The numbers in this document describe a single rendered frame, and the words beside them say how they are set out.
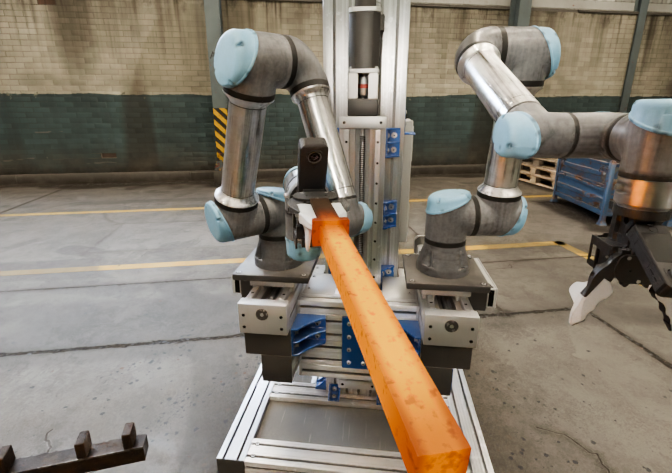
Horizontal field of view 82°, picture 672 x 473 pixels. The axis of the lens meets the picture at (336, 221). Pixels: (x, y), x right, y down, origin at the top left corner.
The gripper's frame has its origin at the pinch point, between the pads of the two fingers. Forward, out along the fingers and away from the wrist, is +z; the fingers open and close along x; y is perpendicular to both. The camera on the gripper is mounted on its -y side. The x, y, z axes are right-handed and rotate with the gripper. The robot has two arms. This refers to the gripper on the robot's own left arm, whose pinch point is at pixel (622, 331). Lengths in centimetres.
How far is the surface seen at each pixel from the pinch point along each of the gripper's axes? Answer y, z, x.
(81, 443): -29, 0, 70
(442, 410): -41, -18, 35
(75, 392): 76, 93, 177
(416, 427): -42, -18, 37
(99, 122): 555, -10, 508
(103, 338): 118, 93, 194
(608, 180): 386, 42, -207
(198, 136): 595, 15, 357
